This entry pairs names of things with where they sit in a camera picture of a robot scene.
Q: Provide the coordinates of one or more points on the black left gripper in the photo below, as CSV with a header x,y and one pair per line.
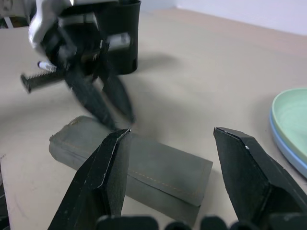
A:
x,y
72,48

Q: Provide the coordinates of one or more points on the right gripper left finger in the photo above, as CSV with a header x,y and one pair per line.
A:
x,y
100,172

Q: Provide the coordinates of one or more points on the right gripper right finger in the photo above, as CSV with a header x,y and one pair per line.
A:
x,y
249,172

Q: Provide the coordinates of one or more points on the grey glasses case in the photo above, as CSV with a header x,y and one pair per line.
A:
x,y
163,165

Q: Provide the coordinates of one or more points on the black cup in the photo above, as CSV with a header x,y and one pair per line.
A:
x,y
129,36

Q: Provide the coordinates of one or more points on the green plate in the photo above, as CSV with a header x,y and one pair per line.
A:
x,y
292,115

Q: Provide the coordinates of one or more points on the blue plate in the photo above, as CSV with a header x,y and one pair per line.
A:
x,y
285,154

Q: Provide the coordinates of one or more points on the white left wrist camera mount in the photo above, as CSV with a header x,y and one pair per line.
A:
x,y
36,31

